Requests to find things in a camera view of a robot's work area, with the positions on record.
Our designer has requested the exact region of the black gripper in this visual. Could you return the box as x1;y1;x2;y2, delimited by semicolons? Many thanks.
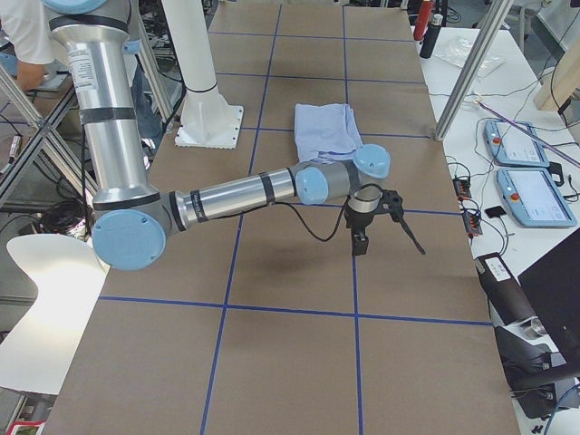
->
344;206;375;256

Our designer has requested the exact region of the white moulded chair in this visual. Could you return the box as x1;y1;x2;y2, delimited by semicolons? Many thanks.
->
1;234;108;395

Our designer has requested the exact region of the aluminium frame post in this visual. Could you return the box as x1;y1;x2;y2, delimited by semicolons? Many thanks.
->
433;0;513;141

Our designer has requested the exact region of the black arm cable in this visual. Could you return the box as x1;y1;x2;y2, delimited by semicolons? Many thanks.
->
271;183;386;243

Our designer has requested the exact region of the lower blue teach pendant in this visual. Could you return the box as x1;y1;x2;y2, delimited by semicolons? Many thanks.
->
496;168;577;228

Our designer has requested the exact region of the black water bottle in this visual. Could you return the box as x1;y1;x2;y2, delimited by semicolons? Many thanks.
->
419;14;444;59

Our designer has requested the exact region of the black monitor and stand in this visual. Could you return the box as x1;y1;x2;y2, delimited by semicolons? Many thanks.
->
495;231;579;419

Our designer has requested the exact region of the blue teach pendant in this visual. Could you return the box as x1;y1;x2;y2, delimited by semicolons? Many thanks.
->
484;119;549;169
496;168;577;228

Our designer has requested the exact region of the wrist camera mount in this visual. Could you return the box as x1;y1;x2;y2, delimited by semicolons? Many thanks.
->
375;189;426;255

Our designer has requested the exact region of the red cylinder bottle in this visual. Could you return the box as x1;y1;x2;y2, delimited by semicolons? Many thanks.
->
413;0;434;42

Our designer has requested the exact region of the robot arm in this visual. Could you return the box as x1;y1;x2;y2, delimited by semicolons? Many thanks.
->
44;1;401;271

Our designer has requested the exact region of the upper blue teach pendant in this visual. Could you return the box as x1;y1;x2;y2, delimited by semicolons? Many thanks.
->
484;119;549;169

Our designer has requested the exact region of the light blue striped shirt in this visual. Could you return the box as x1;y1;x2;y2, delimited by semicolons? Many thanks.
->
294;103;363;163

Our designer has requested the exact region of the clear plastic bag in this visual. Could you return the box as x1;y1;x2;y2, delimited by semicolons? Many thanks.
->
434;36;506;78

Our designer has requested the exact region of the person leg in jeans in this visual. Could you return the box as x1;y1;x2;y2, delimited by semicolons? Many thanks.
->
0;0;164;146

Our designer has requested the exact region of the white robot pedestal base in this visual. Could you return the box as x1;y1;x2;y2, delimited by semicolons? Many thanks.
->
162;0;244;150

